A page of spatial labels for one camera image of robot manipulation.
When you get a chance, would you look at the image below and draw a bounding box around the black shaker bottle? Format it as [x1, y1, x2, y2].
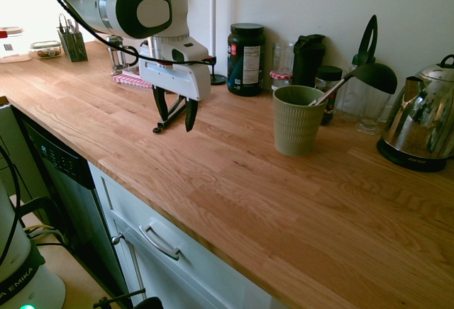
[292, 33, 327, 89]

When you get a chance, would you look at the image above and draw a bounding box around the green ribbed utensil holder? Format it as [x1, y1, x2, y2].
[272, 85, 327, 157]

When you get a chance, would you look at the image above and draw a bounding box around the black protein powder tub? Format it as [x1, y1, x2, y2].
[226, 22, 267, 98]

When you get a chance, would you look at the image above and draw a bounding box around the red checkered book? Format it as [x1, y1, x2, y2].
[112, 72, 154, 91]

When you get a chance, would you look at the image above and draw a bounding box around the clear bottle black loop lid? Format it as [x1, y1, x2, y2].
[336, 14, 379, 123]

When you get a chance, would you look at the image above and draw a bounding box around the black dishwasher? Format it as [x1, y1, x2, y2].
[11, 104, 133, 305]

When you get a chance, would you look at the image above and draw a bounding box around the black candle holder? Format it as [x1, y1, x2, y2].
[209, 55, 228, 86]

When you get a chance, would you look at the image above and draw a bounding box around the glass french press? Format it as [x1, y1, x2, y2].
[106, 34, 140, 77]

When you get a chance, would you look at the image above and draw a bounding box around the white cabinet front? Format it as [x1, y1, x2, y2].
[87, 161, 288, 309]

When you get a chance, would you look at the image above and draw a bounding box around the footed clear glass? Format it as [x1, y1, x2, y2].
[355, 87, 392, 136]

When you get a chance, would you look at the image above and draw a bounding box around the black base cable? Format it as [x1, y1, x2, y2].
[0, 143, 23, 271]

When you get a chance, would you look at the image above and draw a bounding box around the glass food container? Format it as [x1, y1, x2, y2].
[29, 40, 62, 60]

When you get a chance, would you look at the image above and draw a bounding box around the black camera stand clamp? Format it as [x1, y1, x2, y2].
[92, 287, 165, 309]

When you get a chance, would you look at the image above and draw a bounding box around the silver drawer handle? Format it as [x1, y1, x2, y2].
[138, 223, 182, 262]

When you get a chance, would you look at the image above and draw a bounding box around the glass jar checkered ribbon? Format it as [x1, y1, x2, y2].
[270, 42, 296, 94]

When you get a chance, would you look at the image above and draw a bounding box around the black ladle steel handle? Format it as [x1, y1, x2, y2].
[307, 62, 399, 107]

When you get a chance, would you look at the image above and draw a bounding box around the tall white candle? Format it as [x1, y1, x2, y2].
[209, 0, 218, 58]

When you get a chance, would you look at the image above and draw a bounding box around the coffee jar black lid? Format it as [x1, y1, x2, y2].
[314, 65, 343, 126]

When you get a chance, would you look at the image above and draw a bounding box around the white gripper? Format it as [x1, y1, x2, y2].
[138, 56, 212, 133]

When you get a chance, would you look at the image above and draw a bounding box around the black kettle base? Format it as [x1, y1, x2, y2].
[376, 137, 450, 174]

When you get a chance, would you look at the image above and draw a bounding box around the stainless steel electric kettle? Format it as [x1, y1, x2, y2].
[380, 53, 454, 159]

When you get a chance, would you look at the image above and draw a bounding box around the green cutlery caddy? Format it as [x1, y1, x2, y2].
[56, 28, 89, 63]

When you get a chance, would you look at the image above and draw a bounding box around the yellow cable bundle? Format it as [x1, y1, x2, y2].
[23, 223, 67, 245]

